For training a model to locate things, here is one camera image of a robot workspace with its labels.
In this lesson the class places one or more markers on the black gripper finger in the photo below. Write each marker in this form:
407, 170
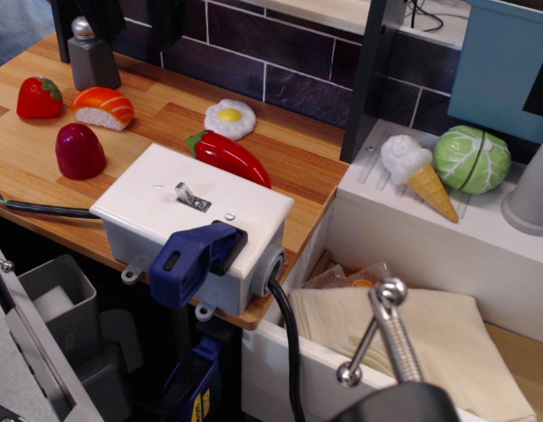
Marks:
167, 19
105, 17

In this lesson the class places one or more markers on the clear toggle switch lever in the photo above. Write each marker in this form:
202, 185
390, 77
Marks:
184, 195

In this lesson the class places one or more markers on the grey salt shaker bottle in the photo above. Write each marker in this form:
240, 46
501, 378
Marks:
92, 60

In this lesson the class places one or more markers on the toy salmon sushi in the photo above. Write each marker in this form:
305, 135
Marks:
103, 107

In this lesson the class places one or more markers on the red toy strawberry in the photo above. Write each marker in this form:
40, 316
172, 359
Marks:
39, 98

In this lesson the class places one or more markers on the toy fried egg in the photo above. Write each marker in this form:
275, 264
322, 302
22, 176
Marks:
230, 118

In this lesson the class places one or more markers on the red toy chili pepper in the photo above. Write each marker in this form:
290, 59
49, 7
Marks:
228, 155

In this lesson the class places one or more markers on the dark red toy plum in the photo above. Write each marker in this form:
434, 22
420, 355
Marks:
79, 153

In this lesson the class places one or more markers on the toy ice cream cone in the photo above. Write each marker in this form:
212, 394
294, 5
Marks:
409, 164

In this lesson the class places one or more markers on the grey plastic bin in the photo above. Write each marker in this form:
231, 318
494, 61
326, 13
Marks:
67, 302

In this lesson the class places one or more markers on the white toy sink counter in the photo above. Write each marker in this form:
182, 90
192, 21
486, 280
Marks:
377, 226

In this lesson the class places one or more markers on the orange slice packet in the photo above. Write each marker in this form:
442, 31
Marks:
339, 277

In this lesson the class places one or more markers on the green toy cabbage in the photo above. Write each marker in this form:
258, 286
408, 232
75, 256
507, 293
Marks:
471, 160

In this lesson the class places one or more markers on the light blue toy cabinet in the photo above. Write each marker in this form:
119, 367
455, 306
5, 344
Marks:
499, 80

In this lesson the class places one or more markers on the blue bar clamp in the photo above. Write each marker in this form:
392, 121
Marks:
193, 389

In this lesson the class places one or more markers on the grey plastic cup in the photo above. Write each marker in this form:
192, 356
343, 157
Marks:
522, 208

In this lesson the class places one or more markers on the beige folded cloth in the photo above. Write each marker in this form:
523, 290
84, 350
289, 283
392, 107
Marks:
448, 335

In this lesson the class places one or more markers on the white light switch box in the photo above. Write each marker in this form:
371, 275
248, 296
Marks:
139, 211

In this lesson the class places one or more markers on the dark grey shelf post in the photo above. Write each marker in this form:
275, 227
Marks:
383, 23

